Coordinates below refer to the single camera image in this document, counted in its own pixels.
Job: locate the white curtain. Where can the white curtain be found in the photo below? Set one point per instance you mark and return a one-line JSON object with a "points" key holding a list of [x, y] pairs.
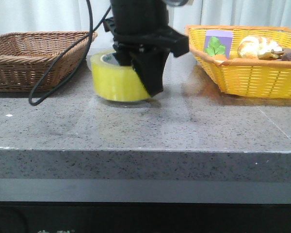
{"points": [[72, 15]]}

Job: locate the dark brown toy piece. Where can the dark brown toy piece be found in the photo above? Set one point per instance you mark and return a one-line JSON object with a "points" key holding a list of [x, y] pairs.
{"points": [[284, 54]]}

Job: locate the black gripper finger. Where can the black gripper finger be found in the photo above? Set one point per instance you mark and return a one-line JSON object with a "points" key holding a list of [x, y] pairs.
{"points": [[149, 66], [123, 57]]}

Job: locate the purple box with leaf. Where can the purple box with leaf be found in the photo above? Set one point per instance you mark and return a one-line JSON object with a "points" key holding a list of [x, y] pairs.
{"points": [[218, 42]]}

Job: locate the toy croissant bread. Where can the toy croissant bread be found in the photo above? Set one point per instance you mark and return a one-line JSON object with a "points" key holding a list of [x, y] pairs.
{"points": [[259, 47]]}

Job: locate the toy carrot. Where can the toy carrot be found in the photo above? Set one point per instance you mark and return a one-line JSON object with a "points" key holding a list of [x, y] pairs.
{"points": [[220, 57]]}

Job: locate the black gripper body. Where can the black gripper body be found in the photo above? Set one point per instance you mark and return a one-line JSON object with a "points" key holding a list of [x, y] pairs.
{"points": [[138, 25]]}

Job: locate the yellow woven basket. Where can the yellow woven basket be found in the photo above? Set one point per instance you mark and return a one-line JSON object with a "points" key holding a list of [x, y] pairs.
{"points": [[245, 77]]}

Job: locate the brown wicker basket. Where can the brown wicker basket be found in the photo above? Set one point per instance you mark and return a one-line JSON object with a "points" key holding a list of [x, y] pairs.
{"points": [[25, 57]]}

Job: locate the yellow packing tape roll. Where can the yellow packing tape roll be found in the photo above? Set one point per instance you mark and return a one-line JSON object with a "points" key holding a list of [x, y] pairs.
{"points": [[115, 82]]}

